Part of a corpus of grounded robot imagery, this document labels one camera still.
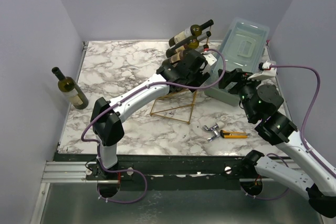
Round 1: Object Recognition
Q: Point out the wine bottle brown label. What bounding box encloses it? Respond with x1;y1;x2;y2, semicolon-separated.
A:
165;31;212;58

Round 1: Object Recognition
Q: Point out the wine bottle white label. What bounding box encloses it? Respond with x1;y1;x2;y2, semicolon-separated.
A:
169;19;214;47

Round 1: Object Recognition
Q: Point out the dark wine bottle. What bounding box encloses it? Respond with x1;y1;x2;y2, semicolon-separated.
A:
51;67;89;110

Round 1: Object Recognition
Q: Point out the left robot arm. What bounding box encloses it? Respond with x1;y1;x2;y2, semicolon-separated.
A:
88;49;210;179

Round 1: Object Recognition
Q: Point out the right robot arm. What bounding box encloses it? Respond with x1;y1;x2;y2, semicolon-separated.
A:
218;65;335;218

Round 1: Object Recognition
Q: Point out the translucent green plastic toolbox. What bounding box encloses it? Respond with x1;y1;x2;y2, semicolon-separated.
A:
204;17;270;106

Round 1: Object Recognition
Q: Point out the white plastic pipe fitting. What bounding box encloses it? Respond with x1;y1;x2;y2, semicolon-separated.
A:
217;115;228;129

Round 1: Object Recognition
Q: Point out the yellow utility knife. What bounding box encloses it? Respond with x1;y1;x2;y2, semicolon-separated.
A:
220;130;250;138

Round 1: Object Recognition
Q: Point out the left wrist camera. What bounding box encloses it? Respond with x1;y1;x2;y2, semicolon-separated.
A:
203;53;217;73

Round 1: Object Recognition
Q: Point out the gold wire wine rack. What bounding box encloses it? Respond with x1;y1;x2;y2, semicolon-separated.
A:
150;26;212;124

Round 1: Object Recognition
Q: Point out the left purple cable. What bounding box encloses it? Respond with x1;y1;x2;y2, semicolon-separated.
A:
80;48;227;204

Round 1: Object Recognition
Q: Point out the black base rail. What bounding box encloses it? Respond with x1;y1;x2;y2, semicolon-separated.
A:
54;153;274;192

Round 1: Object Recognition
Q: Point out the aluminium frame rail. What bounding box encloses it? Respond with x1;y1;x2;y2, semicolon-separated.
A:
41;161;91;184

